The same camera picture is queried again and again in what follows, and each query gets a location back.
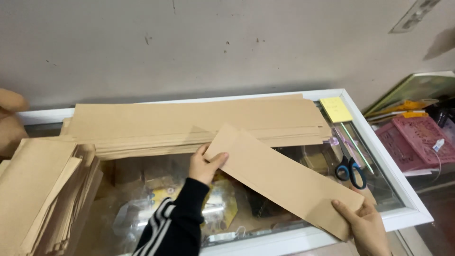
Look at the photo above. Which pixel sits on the yellow sticky note pad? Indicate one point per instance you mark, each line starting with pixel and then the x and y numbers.
pixel 336 110

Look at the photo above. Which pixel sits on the long brown paper sheet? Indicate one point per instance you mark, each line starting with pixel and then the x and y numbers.
pixel 277 174

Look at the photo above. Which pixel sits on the green framed board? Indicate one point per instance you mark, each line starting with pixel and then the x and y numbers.
pixel 419 89

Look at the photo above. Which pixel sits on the thin green pen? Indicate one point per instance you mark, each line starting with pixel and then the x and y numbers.
pixel 355 147

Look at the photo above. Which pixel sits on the person's left hand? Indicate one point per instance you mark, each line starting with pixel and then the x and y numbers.
pixel 201 169

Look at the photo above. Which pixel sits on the pile of folded brown envelopes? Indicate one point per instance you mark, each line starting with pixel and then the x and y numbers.
pixel 35 185

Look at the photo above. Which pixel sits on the stack of long brown papers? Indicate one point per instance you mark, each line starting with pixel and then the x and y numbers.
pixel 177 117

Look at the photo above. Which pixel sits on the white framed glass display case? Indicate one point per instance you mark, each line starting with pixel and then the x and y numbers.
pixel 401 217

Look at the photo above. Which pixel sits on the white wall switch plate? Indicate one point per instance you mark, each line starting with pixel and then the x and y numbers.
pixel 414 16

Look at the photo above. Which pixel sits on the person's right hand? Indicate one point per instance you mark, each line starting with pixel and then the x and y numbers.
pixel 368 231

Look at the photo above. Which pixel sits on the yellow orange stationery bundle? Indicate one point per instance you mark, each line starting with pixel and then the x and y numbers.
pixel 405 106

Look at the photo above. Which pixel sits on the small pink laser-cut card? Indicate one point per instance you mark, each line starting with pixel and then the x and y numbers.
pixel 394 149

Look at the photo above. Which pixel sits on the large pink laser-cut card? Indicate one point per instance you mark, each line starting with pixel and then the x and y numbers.
pixel 423 138

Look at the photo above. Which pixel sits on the yellow printed packet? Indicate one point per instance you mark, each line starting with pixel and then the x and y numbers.
pixel 222 204

